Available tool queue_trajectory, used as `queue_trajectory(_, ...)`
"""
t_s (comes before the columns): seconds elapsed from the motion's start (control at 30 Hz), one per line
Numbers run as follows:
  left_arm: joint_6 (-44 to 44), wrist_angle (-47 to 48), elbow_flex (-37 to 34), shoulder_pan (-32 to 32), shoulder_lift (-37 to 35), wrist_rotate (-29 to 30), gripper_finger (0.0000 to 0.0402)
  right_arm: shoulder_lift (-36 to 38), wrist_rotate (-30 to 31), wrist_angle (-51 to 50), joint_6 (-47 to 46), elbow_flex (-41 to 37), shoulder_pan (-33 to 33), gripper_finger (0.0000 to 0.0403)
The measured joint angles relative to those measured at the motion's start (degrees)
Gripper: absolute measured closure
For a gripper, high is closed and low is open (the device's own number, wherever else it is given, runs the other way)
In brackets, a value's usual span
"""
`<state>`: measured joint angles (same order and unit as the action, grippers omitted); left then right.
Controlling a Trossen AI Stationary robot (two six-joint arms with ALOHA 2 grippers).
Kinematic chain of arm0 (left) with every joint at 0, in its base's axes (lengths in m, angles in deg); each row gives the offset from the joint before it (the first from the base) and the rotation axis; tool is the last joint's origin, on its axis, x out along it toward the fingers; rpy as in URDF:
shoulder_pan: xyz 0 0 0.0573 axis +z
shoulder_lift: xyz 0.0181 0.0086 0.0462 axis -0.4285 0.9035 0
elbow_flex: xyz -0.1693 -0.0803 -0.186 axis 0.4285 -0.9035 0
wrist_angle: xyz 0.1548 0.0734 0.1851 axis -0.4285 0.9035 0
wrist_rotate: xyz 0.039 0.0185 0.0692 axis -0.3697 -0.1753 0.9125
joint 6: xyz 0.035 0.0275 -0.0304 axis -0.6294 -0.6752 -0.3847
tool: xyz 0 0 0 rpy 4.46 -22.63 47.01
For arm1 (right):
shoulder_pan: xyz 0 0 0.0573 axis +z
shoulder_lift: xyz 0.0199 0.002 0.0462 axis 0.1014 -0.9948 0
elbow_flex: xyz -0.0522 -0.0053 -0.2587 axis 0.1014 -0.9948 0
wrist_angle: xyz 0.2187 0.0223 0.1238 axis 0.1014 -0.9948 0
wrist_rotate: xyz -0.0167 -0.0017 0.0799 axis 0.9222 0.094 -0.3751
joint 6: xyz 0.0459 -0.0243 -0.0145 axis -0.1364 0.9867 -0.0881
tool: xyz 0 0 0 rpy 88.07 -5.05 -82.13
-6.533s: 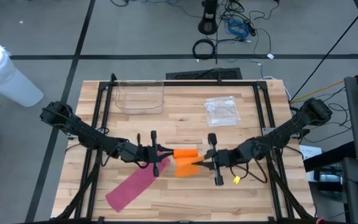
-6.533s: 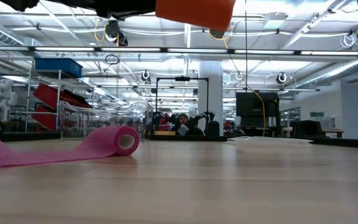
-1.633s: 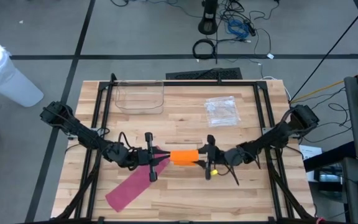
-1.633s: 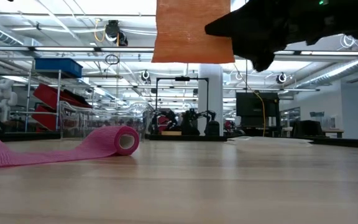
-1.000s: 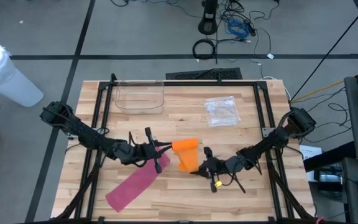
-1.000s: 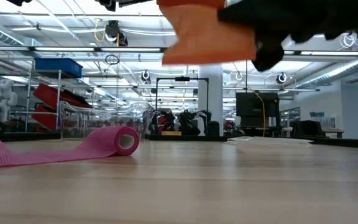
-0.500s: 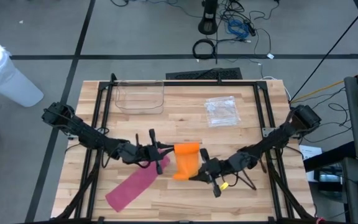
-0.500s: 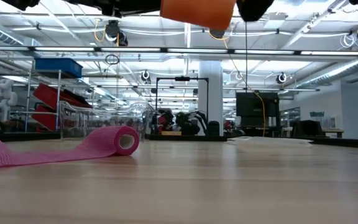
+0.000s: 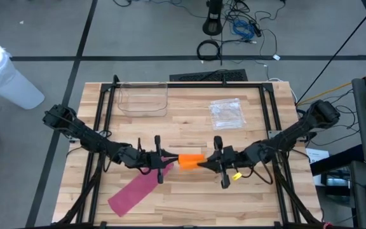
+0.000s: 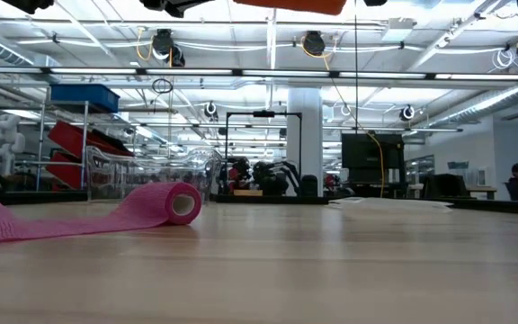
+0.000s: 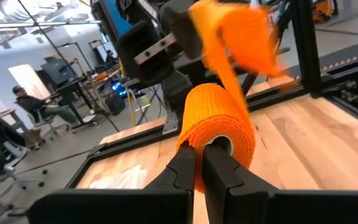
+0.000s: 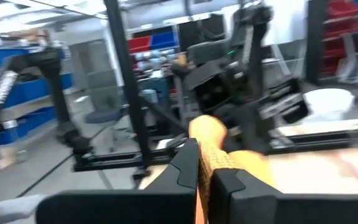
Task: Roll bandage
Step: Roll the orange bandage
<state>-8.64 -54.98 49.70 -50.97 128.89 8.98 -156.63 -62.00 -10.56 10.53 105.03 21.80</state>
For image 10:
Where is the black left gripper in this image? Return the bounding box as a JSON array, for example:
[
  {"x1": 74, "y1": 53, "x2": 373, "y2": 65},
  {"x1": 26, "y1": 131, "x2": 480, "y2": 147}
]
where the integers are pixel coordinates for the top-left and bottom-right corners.
[{"x1": 139, "y1": 0, "x2": 215, "y2": 19}]

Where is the orange elastic bandage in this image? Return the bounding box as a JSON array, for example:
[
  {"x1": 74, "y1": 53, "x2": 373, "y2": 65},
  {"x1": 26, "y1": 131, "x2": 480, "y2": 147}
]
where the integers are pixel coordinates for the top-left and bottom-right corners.
[{"x1": 233, "y1": 0, "x2": 348, "y2": 16}]

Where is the clear plastic container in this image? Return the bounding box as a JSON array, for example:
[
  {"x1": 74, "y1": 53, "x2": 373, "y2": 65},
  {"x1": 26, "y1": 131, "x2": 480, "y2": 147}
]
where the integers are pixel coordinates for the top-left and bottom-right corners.
[{"x1": 85, "y1": 146, "x2": 224, "y2": 204}]

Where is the pink elastic bandage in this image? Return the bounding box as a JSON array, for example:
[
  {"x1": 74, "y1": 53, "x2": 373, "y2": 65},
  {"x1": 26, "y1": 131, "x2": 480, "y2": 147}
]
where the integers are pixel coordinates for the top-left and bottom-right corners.
[{"x1": 0, "y1": 181, "x2": 203, "y2": 246}]

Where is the long ceiling light bar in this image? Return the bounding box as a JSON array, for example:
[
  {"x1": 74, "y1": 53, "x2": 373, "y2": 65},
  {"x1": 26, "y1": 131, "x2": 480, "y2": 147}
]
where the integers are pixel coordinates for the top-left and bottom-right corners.
[{"x1": 0, "y1": 66, "x2": 518, "y2": 82}]

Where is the thin black vertical rod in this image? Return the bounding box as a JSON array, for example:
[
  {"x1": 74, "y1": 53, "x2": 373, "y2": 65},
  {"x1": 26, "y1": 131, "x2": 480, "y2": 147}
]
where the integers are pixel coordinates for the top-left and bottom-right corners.
[{"x1": 353, "y1": 0, "x2": 360, "y2": 134}]

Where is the blue storage bin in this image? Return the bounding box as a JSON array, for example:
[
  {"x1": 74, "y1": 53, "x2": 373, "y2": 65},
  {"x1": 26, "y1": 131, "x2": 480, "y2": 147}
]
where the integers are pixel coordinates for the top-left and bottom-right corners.
[{"x1": 49, "y1": 83, "x2": 121, "y2": 113}]

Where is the white pillar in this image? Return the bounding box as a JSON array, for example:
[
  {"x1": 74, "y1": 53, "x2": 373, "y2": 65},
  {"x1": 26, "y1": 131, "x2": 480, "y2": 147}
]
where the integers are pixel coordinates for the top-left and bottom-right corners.
[{"x1": 285, "y1": 87, "x2": 324, "y2": 198}]

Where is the large black screen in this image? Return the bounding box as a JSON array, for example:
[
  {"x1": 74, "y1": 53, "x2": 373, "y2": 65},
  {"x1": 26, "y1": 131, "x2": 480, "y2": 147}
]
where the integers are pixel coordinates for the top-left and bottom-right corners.
[{"x1": 341, "y1": 133, "x2": 406, "y2": 185}]

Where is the red storage bin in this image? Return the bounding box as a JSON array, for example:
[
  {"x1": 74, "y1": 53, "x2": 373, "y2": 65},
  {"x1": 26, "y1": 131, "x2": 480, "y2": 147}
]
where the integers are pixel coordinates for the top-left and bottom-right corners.
[
  {"x1": 45, "y1": 151, "x2": 90, "y2": 191},
  {"x1": 47, "y1": 120, "x2": 135, "y2": 158}
]

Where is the metal shelf rack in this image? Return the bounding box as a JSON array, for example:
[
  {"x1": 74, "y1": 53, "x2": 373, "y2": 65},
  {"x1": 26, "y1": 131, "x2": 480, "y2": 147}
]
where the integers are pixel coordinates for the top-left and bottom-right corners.
[{"x1": 15, "y1": 85, "x2": 179, "y2": 194}]

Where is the black cylindrical stand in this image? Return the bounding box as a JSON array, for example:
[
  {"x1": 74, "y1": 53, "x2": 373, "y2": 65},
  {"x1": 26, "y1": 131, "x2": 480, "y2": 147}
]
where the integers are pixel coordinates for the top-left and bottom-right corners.
[{"x1": 300, "y1": 174, "x2": 319, "y2": 197}]

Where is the black office chair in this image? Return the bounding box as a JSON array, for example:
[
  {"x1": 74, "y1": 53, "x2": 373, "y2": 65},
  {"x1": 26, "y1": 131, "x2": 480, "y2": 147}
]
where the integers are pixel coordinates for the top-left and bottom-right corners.
[{"x1": 423, "y1": 173, "x2": 471, "y2": 200}]

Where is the black background robot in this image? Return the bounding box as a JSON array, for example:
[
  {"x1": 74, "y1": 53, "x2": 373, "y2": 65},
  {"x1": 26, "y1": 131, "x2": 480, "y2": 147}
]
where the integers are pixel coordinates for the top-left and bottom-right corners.
[{"x1": 226, "y1": 156, "x2": 303, "y2": 197}]

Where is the white robot figure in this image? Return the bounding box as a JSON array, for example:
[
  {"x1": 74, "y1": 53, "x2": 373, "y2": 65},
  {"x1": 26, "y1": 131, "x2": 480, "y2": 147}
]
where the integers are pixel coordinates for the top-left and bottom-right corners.
[{"x1": 0, "y1": 113, "x2": 26, "y2": 177}]

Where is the black camera gantry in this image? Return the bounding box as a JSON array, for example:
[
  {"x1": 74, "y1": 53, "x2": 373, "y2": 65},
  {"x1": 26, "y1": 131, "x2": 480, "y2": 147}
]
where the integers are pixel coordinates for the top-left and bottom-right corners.
[{"x1": 225, "y1": 109, "x2": 304, "y2": 181}]

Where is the yellow hanging cable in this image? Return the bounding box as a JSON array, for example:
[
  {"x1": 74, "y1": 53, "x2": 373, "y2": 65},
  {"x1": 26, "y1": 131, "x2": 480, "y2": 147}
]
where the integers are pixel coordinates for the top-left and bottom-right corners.
[{"x1": 300, "y1": 38, "x2": 386, "y2": 199}]

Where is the black metal table frame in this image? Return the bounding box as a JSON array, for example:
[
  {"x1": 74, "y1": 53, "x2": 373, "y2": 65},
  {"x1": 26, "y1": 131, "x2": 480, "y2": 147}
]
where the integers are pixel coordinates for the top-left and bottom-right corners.
[{"x1": 0, "y1": 191, "x2": 518, "y2": 216}]

